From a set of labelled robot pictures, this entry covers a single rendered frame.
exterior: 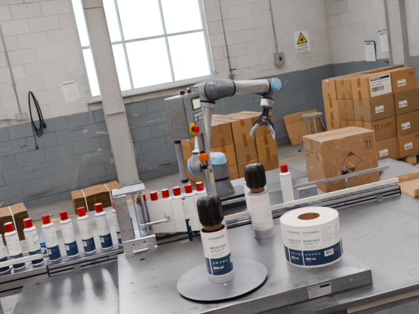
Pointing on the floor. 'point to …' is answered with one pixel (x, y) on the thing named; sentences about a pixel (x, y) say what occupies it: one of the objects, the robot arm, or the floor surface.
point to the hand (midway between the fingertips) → (262, 138)
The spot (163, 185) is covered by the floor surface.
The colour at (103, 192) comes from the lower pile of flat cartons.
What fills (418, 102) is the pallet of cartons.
